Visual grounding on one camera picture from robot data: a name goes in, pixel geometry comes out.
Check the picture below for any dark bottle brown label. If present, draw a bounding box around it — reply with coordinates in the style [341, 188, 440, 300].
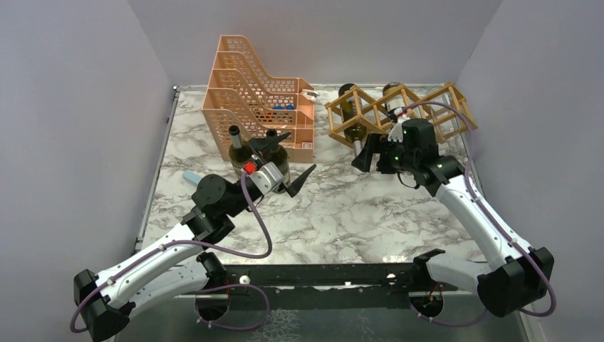
[228, 125, 253, 177]

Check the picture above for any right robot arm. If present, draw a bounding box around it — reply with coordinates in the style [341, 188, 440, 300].
[352, 118, 554, 318]

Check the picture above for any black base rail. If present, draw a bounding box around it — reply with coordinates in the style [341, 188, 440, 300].
[190, 263, 454, 311]

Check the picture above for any dark green wine bottle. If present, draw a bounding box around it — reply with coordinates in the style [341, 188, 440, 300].
[261, 129, 291, 194]

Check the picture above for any green bottle silver cap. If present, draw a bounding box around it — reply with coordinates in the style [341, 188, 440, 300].
[338, 83, 367, 157]

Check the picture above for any wooden wine rack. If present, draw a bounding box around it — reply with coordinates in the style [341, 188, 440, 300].
[325, 83, 478, 149]

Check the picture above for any light blue eraser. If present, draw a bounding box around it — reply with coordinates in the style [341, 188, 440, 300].
[182, 171, 202, 186]

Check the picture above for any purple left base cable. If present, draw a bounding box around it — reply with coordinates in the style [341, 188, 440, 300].
[194, 283, 271, 332]

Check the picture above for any red bottle gold cap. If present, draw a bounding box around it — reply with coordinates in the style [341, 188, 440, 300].
[382, 82, 406, 124]

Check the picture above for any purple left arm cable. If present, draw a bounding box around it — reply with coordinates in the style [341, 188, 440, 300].
[69, 172, 274, 334]

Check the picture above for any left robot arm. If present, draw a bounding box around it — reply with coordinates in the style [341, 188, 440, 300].
[69, 134, 316, 341]

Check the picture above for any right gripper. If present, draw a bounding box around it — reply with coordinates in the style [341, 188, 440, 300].
[353, 132, 418, 174]

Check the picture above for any peach plastic file organizer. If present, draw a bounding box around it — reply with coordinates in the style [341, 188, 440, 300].
[202, 35, 315, 163]

